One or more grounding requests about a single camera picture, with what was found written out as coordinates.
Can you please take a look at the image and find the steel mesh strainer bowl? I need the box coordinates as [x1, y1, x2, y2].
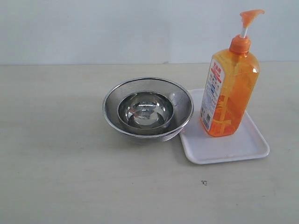
[102, 77, 194, 144]

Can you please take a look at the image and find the orange dish soap pump bottle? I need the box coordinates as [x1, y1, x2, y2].
[199, 9, 265, 137]

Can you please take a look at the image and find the white rectangular plastic tray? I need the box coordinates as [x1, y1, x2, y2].
[179, 89, 270, 165]

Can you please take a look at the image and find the small stainless steel bowl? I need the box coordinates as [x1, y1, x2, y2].
[117, 91, 174, 130]

